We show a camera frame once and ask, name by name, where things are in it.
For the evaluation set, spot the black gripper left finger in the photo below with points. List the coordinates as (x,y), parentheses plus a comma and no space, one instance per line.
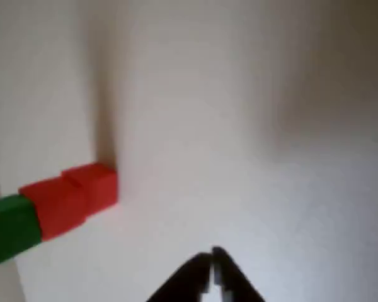
(189,280)

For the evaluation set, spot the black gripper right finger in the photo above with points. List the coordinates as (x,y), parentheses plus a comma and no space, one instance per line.
(233,280)

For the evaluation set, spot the green cube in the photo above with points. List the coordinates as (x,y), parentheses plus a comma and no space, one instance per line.
(9,226)

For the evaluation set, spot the red cube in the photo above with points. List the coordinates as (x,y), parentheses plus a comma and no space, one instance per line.
(56,210)
(99,188)

